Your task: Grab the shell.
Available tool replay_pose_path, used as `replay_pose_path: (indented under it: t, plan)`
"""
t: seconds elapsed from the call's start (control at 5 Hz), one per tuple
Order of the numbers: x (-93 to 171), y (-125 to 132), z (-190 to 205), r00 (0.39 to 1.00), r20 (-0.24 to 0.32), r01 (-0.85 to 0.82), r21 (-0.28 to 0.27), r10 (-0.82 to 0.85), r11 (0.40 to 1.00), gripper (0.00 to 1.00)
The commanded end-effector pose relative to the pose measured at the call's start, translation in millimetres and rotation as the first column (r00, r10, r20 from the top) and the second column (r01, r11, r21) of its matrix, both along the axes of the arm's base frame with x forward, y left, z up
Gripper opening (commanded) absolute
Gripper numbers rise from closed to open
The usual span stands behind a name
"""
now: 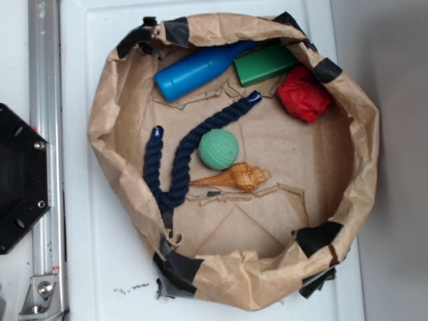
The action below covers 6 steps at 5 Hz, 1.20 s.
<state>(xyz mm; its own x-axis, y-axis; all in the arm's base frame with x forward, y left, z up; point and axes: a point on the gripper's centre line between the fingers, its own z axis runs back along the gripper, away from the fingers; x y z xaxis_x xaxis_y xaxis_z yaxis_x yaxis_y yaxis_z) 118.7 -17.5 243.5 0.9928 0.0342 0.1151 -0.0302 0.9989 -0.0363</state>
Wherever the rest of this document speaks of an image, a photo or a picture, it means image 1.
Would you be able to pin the blue plastic bottle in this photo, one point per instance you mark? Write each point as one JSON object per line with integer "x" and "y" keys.
{"x": 198, "y": 68}

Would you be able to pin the metal corner bracket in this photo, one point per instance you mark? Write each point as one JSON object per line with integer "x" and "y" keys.
{"x": 43, "y": 300}

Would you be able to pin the white plastic tray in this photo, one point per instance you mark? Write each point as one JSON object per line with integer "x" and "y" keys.
{"x": 111, "y": 276}

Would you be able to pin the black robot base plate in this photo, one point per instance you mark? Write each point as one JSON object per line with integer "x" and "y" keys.
{"x": 24, "y": 178}

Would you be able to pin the red crumpled cloth ball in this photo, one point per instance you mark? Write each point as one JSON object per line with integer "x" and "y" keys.
{"x": 303, "y": 96}

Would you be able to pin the brown paper bag bin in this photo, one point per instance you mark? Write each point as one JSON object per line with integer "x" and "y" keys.
{"x": 243, "y": 249}

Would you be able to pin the orange conch shell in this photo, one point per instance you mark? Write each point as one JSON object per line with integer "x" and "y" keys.
{"x": 240, "y": 176}

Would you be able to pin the green dimpled ball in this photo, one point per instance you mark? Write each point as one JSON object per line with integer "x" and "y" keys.
{"x": 218, "y": 149}

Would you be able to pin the green rectangular block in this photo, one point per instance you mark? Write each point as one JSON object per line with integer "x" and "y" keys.
{"x": 263, "y": 64}

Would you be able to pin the aluminium extrusion rail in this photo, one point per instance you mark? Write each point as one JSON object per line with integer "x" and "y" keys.
{"x": 49, "y": 245}

